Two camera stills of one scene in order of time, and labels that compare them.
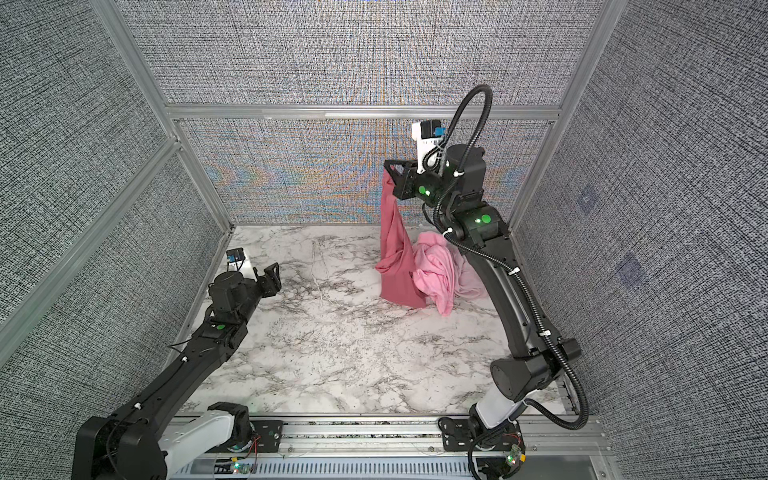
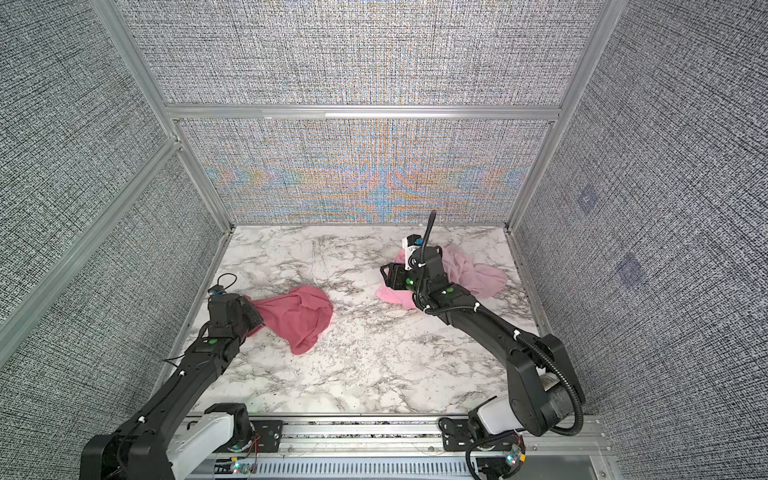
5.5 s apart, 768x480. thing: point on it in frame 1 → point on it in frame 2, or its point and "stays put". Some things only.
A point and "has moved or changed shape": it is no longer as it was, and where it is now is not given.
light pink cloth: [434, 268] has moved or changed shape
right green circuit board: [513, 455] stays put
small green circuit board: [241, 468] stays put
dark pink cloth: [398, 285] → [298, 316]
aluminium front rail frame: [412, 447] stays put
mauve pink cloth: [470, 281] stays put
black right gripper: [403, 179] → [392, 280]
